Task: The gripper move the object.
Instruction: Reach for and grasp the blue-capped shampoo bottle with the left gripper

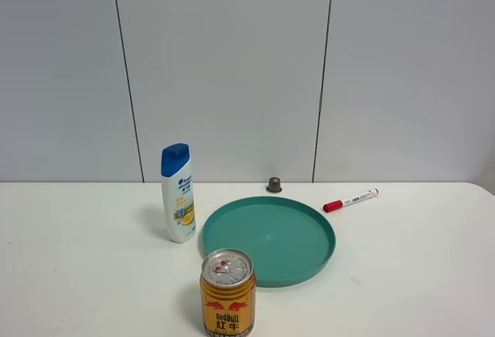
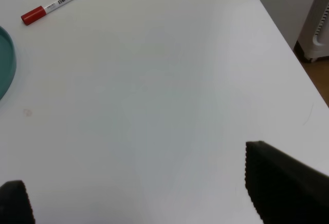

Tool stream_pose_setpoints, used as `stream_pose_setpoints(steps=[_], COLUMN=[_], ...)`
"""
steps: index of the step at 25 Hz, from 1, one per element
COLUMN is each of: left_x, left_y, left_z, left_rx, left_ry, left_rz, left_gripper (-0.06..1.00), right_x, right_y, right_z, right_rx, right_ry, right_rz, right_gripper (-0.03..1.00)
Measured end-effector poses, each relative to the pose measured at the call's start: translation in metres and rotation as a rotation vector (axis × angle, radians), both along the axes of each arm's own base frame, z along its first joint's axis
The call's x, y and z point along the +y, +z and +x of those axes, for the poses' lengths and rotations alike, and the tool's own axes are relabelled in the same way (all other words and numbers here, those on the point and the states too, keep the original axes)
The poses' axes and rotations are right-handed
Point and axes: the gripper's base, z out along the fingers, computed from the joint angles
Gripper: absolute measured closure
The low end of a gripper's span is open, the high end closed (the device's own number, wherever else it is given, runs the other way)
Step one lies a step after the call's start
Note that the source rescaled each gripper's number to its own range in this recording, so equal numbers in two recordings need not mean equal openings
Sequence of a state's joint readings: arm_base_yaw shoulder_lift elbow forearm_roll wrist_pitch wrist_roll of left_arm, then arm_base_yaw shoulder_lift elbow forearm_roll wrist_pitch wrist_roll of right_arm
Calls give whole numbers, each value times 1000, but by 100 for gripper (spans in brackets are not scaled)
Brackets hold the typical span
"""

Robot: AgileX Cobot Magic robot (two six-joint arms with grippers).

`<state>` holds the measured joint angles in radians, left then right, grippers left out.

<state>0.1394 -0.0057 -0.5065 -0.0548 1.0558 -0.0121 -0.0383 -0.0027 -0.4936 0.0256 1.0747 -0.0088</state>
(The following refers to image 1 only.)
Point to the grey coffee capsule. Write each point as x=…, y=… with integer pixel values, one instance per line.
x=274, y=185

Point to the red whiteboard marker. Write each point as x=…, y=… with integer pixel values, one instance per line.
x=339, y=204

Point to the white shampoo bottle blue cap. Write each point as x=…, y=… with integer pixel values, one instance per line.
x=177, y=192

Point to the gold Red Bull can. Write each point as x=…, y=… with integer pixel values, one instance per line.
x=228, y=293

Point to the teal round plate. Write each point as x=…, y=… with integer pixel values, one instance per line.
x=288, y=241

